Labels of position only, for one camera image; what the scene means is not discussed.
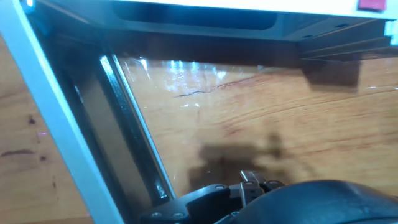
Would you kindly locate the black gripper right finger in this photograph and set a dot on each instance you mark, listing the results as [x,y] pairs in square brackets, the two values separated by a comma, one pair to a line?
[251,189]

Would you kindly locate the red sticker tag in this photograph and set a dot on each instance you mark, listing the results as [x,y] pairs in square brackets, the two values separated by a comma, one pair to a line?
[371,4]

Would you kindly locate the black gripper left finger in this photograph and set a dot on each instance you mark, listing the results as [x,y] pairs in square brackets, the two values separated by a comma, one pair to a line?
[199,199]

